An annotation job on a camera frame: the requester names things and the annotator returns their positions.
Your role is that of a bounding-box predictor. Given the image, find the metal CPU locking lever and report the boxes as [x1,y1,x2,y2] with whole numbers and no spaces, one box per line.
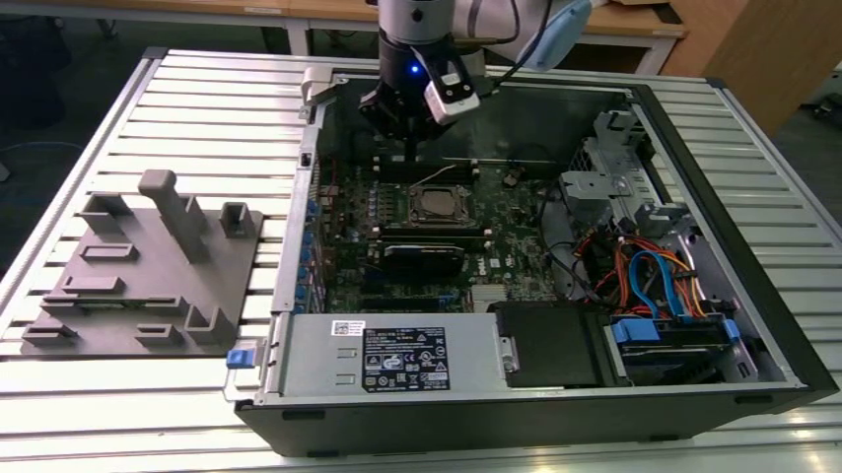
[411,165,461,189]

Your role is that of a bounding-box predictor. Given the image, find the silver CPU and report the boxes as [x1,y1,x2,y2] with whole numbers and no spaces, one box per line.
[420,190,463,219]

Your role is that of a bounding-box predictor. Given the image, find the metal socket cover frame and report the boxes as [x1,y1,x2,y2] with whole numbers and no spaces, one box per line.
[408,184,476,227]

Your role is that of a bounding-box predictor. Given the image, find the CPU socket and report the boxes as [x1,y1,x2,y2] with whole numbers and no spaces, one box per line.
[404,182,479,229]

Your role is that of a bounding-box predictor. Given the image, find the black graphics card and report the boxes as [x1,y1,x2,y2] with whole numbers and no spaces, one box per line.
[380,241,467,278]

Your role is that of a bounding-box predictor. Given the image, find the green motherboard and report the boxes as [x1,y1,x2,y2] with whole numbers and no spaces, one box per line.
[315,162,567,314]

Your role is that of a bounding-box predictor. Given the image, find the silver metal drive cage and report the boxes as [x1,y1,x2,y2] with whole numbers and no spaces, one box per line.
[556,108,700,247]

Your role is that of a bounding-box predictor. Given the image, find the wooden desk white legs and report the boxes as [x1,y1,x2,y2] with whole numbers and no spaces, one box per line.
[288,0,690,75]
[0,0,295,55]

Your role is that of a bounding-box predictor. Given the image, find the silver power supply unit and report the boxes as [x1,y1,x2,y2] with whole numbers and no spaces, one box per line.
[259,312,512,398]

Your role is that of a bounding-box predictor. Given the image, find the black drive bay box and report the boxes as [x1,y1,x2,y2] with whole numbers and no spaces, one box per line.
[489,301,623,390]

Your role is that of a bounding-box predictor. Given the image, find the grey parts rack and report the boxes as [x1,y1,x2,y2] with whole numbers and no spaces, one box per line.
[18,169,265,357]

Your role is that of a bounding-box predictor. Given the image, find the hard disk in blue carrier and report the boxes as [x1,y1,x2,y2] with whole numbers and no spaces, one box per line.
[608,314,742,386]

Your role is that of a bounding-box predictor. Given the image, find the brown wooden cabinet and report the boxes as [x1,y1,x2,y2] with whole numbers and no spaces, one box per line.
[660,0,842,137]

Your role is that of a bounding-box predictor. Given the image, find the black open PC case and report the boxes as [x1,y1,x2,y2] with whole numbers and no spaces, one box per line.
[222,66,840,459]

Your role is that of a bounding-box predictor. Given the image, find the dark wheeled equipment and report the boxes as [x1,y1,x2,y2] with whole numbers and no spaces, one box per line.
[798,68,842,122]

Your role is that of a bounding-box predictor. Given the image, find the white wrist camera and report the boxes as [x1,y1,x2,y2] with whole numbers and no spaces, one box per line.
[423,48,483,125]

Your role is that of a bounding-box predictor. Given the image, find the grey case handle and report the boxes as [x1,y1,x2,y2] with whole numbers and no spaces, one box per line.
[299,66,336,122]

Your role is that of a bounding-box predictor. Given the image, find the blue data wire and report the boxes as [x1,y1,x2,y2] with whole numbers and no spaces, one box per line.
[627,250,690,324]

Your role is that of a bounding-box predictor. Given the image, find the orange power wire bundle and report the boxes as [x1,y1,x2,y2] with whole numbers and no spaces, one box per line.
[656,248,722,321]

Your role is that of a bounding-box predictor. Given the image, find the blue floor cable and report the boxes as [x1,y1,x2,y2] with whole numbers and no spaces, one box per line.
[0,140,88,158]

